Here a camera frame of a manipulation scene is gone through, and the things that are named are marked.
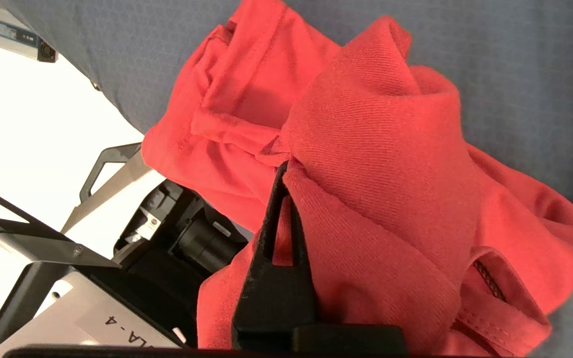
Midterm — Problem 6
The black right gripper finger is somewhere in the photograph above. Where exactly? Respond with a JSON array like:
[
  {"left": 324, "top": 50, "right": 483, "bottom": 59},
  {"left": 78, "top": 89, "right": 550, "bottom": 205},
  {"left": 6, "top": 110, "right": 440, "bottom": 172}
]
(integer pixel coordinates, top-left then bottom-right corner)
[{"left": 231, "top": 160, "right": 318, "bottom": 351}]

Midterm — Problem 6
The red printed t-shirt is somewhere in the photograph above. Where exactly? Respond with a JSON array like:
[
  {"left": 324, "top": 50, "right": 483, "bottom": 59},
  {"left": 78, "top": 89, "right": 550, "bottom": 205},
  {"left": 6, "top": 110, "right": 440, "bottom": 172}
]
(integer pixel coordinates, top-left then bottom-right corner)
[{"left": 141, "top": 0, "right": 573, "bottom": 356}]

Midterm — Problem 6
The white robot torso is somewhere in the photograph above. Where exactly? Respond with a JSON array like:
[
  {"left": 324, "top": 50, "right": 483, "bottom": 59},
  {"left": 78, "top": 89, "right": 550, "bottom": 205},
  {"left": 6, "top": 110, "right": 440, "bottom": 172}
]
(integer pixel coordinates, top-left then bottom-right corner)
[{"left": 0, "top": 143, "right": 250, "bottom": 358}]

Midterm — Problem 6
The blue-grey bed sheet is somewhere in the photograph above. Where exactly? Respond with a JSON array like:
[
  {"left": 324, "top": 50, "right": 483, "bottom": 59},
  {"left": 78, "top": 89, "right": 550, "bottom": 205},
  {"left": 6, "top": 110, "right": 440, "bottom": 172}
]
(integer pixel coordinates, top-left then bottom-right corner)
[{"left": 0, "top": 0, "right": 573, "bottom": 358}]

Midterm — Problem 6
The grey device with blue display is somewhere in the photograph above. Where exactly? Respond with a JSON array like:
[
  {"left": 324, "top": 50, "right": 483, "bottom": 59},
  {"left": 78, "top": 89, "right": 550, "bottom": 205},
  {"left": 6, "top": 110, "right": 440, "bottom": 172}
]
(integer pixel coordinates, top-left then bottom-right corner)
[{"left": 0, "top": 0, "right": 59, "bottom": 64}]

